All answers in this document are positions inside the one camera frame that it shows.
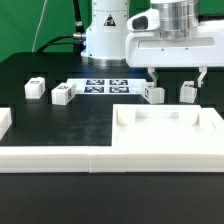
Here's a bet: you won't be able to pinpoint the white square tabletop part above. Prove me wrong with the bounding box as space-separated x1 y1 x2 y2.
112 104 218 146

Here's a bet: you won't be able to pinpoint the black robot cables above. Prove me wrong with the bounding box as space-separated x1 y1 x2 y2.
35 0 88 54

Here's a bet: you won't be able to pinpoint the white U-shaped fence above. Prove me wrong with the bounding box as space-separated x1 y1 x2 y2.
0 108 224 173

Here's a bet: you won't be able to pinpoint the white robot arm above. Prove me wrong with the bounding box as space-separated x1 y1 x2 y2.
81 0 224 80

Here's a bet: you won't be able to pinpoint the fiducial marker sheet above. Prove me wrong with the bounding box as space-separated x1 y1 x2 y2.
67 78 145 95

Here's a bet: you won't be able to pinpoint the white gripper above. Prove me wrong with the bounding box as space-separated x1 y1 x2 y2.
125 7 224 88

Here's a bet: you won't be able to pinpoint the green backdrop curtain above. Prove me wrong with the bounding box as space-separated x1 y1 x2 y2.
0 0 224 69

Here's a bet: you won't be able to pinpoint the white thin cable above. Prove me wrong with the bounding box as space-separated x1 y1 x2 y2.
31 0 48 53

